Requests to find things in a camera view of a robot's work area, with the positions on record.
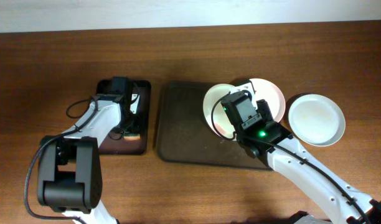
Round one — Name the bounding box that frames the white plate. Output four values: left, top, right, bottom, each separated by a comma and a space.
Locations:
249, 78, 286, 122
202, 83, 236, 141

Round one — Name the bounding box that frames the small black tray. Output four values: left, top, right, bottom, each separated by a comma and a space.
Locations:
96, 77, 151, 155

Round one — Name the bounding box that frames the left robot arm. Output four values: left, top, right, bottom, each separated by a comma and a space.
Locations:
31, 77, 140, 223

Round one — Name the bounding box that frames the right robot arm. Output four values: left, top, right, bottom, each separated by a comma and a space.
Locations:
218, 91, 381, 223

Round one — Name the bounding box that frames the large brown tray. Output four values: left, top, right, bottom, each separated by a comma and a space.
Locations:
156, 82, 269, 170

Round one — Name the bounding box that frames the pale green plate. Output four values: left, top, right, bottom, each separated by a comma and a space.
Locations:
288, 94, 346, 147

